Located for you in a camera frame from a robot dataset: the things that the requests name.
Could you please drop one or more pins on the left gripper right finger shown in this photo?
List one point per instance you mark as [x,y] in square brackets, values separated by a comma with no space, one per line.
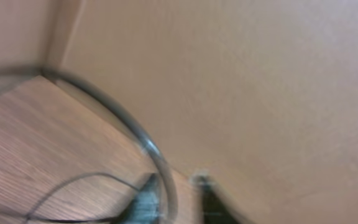
[213,209]

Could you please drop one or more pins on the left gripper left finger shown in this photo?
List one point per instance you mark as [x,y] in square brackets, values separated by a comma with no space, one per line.
[144,208]

